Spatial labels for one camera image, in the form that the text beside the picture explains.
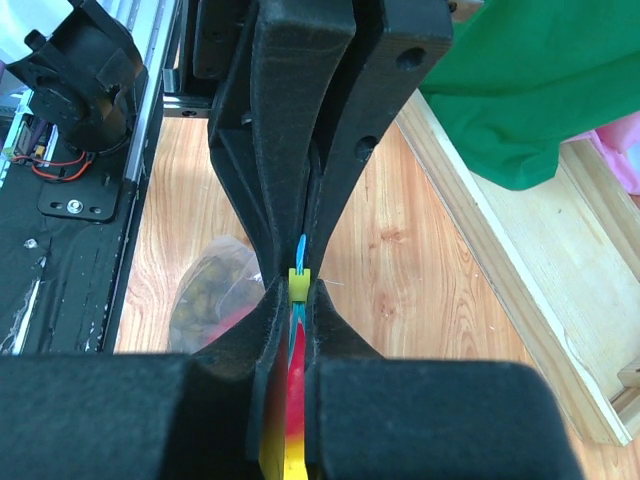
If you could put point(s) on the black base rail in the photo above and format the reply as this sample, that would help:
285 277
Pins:
68 235

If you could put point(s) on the wooden clothes rack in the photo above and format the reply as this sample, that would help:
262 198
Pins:
563 259

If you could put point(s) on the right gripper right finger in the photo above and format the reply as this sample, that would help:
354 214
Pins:
369 417

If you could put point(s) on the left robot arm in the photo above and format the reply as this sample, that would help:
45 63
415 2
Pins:
84 72

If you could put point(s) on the longan fruit bunch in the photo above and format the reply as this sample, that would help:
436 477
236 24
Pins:
213 300

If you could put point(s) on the red toy fruit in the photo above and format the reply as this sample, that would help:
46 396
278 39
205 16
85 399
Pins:
295 383

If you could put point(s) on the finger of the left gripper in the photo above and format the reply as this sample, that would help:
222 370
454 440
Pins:
263 117
395 45

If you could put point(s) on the clear zip top bag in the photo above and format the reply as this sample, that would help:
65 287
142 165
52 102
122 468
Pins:
230 246

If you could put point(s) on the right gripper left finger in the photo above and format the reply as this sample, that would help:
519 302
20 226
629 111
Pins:
216 414

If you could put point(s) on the green tank top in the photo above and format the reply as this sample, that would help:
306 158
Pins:
523 76

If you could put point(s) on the yellow toy banana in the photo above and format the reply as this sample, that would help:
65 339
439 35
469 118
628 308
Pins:
291 463

